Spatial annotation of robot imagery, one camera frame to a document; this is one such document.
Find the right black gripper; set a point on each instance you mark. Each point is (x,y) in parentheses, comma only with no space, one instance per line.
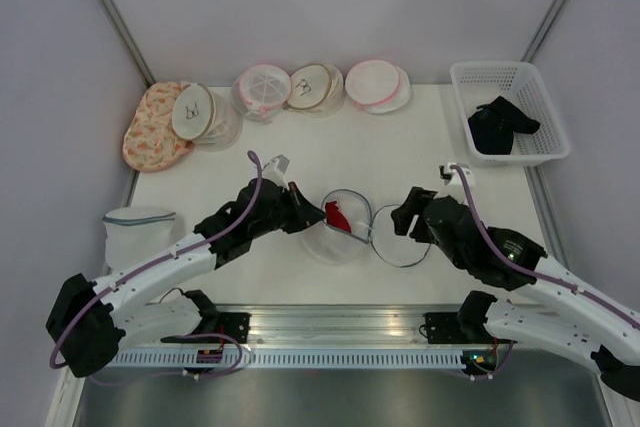
(401,214)

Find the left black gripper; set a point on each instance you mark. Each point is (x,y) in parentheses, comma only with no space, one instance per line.
(305,213)

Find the red bra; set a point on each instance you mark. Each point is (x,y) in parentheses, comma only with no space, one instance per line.
(335,218)

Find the white mesh bag blue zipper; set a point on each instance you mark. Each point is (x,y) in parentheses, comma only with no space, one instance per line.
(372,229)

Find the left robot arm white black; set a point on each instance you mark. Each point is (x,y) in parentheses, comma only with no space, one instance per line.
(93,320)

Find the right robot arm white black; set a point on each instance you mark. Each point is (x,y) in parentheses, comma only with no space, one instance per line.
(589,327)

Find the black bra in basket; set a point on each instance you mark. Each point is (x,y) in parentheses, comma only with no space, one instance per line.
(493,126)

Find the white pink trim flat bag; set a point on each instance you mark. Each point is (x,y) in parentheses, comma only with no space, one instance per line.
(378,87)

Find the beige bag bra logo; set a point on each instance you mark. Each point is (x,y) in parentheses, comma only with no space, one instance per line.
(317,91)

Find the white bag pink zipper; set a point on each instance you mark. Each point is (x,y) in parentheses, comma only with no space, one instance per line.
(260,92)

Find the white bag bra logo left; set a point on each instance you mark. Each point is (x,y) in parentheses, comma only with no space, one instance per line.
(205,118)

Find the floral orange laundry bag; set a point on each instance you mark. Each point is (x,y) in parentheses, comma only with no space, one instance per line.
(150,143)

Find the white mesh bag blue trim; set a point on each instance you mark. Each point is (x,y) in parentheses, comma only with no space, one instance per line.
(136,233)

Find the white plastic basket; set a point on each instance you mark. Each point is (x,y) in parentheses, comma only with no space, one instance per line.
(477,83)

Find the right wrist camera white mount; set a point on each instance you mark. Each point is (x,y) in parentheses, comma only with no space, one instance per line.
(455,175)

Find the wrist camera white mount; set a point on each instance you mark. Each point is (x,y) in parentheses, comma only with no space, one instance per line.
(455,175)
(275,170)

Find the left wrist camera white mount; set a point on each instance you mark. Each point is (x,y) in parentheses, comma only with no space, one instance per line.
(275,170)

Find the aluminium mounting rail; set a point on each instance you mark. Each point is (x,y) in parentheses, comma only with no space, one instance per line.
(338,326)

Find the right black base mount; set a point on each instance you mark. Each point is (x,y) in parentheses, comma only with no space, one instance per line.
(440,328)

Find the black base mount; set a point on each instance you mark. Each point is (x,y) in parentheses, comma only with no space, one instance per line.
(440,328)
(234,324)

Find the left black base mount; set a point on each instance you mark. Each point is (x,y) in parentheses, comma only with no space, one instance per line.
(234,324)

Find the white slotted cable duct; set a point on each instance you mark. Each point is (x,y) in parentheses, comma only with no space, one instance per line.
(440,359)

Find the right corner aluminium post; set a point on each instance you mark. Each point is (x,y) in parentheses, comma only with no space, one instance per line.
(544,29)

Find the corner aluminium post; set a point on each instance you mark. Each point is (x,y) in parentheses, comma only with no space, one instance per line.
(544,29)
(118,23)

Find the left corner aluminium post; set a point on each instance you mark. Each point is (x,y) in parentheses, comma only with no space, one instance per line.
(118,23)

